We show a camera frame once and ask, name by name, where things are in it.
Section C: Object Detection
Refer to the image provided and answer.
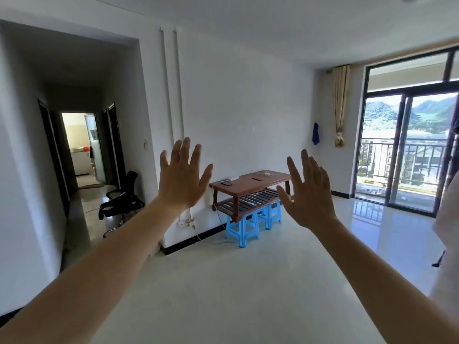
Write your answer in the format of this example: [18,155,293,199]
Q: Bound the blue plastic stool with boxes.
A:
[265,200,283,230]
[225,212,260,248]

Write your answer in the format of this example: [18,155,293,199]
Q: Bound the white kitchen cabinet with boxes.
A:
[70,148,92,176]

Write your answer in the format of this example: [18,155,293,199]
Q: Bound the black office chair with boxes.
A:
[98,170,145,239]

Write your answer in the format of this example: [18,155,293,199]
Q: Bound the brown wooden table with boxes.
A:
[209,170,292,223]

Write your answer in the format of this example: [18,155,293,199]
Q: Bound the person's left hand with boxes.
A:
[157,137,214,213]

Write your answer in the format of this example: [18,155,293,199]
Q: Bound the glass kitchen door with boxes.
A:
[85,113,107,184]

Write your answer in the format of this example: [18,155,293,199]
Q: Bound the dark wooden door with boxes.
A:
[37,98,71,215]
[102,102,127,189]

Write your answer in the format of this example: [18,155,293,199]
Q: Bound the person's right hand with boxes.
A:
[276,149,339,232]

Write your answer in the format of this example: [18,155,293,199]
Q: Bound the person's right forearm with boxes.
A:
[310,217,459,344]

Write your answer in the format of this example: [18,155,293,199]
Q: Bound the person's left forearm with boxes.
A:
[0,196,187,344]

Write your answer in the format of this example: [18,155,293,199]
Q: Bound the white wall conduit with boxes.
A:
[159,26,175,144]
[174,26,186,140]

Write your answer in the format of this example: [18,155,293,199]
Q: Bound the black framed sliding glass door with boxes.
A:
[353,46,459,217]

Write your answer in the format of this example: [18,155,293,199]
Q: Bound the black balcony railing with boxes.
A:
[358,138,456,183]

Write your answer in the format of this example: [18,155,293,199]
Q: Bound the beige curtain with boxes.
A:
[333,64,350,148]

